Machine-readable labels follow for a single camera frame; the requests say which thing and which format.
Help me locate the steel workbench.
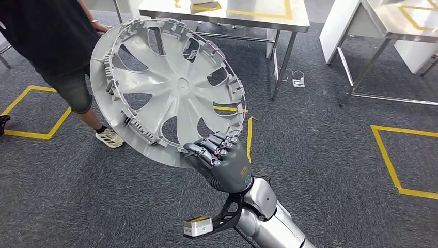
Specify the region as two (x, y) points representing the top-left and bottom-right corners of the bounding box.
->
(337, 0), (438, 107)
(138, 0), (310, 101)

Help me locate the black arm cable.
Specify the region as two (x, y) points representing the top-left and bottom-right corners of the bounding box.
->
(233, 227), (258, 248)

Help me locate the yellow floor tape square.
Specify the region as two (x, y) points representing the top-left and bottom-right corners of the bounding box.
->
(0, 85), (72, 141)
(370, 125), (438, 200)
(212, 105), (258, 164)

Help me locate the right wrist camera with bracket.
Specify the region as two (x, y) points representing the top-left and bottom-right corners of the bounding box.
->
(183, 193), (244, 239)

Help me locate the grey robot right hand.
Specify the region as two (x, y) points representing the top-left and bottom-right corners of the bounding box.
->
(183, 131), (253, 194)

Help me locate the white cabinet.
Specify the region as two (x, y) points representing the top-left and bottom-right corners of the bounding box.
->
(319, 0), (389, 66)

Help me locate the silver wheel hubcap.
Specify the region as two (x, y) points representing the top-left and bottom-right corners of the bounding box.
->
(90, 18), (247, 168)

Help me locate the white socket cable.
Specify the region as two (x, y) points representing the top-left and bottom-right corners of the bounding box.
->
(278, 67), (305, 81)

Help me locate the grey slanted metal pole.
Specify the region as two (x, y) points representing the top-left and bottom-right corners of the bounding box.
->
(0, 43), (13, 70)

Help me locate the standing person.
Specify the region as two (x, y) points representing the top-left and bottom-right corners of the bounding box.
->
(0, 0), (124, 149)

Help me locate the standing person's left hand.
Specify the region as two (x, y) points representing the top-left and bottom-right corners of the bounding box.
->
(92, 21), (111, 33)

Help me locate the yellow tape frame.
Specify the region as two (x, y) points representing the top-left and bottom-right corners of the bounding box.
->
(398, 0), (438, 32)
(173, 0), (293, 20)

